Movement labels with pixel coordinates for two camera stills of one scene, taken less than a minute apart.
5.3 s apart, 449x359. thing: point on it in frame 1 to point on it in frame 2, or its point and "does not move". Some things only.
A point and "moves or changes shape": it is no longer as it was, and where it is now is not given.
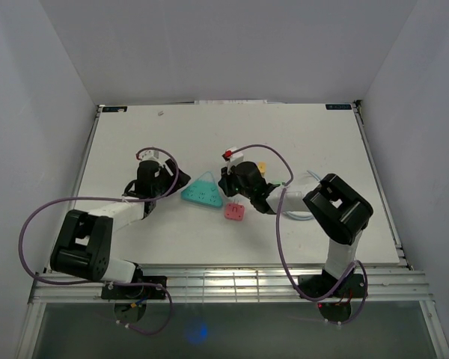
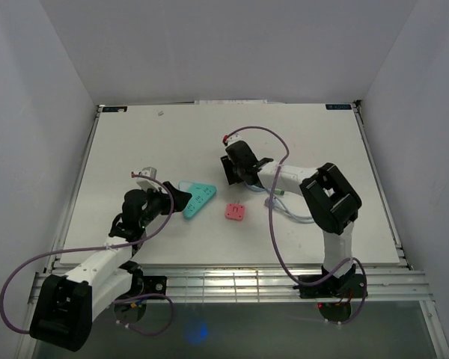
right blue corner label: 338,107 does not move
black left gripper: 163,171 to 181,200
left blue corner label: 114,109 does not move
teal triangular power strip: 203,191 moves or changes shape
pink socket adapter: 234,212 does not move
